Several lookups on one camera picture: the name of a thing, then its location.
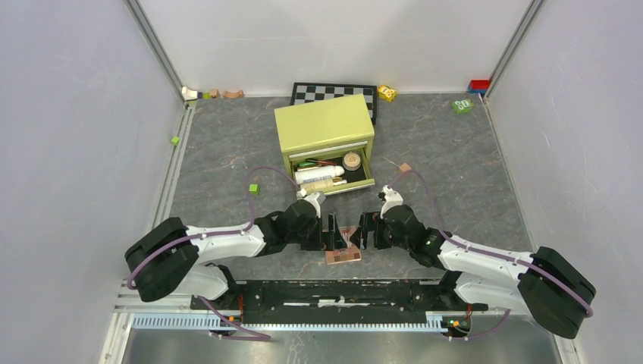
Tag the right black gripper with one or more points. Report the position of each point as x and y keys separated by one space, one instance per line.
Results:
x=369 y=221

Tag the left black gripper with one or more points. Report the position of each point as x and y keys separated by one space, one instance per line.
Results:
x=325 y=241

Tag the eyeshadow palette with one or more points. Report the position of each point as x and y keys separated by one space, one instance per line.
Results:
x=344 y=255

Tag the beige foundation bottle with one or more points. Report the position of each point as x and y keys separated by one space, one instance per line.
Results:
x=320 y=185

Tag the white bottle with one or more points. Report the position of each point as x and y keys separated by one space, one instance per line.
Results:
x=319 y=173

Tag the round powder jar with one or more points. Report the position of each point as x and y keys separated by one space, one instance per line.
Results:
x=351 y=161

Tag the red black pencil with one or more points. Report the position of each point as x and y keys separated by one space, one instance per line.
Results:
x=320 y=162

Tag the green makeup organizer box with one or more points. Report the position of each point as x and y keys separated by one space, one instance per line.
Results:
x=327 y=130

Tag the green tube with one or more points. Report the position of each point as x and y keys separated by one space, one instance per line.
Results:
x=306 y=164

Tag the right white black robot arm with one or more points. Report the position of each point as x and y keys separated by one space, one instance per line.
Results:
x=543 y=284

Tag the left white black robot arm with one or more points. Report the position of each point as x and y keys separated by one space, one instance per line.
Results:
x=177 y=258

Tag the small green cube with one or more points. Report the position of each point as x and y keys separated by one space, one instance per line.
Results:
x=254 y=189

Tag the yellow toy block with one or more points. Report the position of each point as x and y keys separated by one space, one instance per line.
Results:
x=386 y=93

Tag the black white checkerboard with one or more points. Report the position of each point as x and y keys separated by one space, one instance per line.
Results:
x=305 y=92

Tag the green number block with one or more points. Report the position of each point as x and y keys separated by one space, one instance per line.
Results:
x=462 y=106

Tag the wooden arch block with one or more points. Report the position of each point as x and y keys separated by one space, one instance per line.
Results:
x=233 y=94

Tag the red blue blocks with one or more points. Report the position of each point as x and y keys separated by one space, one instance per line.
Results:
x=479 y=86

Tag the white toy piece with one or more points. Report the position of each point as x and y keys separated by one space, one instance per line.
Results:
x=189 y=94

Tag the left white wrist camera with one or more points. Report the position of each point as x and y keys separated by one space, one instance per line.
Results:
x=315 y=198

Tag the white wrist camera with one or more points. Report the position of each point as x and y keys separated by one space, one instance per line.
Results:
x=315 y=198
x=390 y=198

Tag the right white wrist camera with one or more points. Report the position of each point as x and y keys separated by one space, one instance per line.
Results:
x=390 y=198

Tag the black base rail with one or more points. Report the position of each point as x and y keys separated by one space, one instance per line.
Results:
x=397 y=303

